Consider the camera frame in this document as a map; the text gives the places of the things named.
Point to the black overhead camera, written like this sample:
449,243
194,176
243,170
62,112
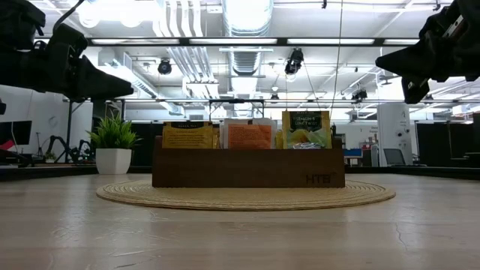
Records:
294,62

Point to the white pillar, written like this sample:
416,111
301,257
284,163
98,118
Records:
393,131

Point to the black monitor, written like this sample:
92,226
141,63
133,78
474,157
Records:
20,131

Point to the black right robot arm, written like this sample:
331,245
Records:
476,37

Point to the round woven straw placemat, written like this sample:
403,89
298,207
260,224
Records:
247,198

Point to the green plant in white pot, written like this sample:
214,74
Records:
112,161

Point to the brown wooden tea caddy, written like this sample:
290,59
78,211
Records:
247,168

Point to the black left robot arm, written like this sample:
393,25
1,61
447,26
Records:
18,37

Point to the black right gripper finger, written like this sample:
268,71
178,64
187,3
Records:
407,62

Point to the silver ventilation duct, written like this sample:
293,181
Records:
245,62

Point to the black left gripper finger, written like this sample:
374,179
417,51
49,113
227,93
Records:
101,82

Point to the orange yellow tea packet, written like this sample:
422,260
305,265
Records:
187,137
216,139

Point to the black hanging camera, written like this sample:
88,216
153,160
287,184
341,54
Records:
359,94
164,66

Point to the black background robot arm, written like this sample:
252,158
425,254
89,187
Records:
77,148

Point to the white orange tea packet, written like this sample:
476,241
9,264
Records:
262,120
249,137

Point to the grey office chair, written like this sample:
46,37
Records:
393,156

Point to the black room divider panel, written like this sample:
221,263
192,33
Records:
442,144

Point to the blue bin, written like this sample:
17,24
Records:
351,152

